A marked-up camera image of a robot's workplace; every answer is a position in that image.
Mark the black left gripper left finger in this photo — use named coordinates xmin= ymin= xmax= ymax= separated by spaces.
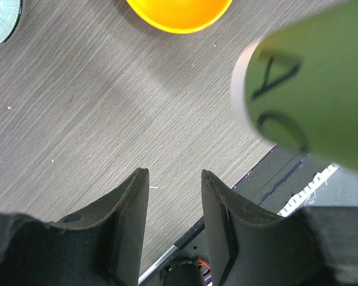
xmin=0 ymin=168 xmax=149 ymax=285

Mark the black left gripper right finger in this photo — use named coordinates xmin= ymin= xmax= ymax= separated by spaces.
xmin=202 ymin=170 xmax=358 ymax=285

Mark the green paper cup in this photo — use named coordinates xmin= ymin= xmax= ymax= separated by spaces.
xmin=231 ymin=1 xmax=358 ymax=172

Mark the orange bowl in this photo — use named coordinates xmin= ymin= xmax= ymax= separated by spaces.
xmin=126 ymin=0 xmax=232 ymax=35

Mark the light teal patterned bowl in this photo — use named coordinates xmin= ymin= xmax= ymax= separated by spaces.
xmin=0 ymin=0 xmax=24 ymax=47

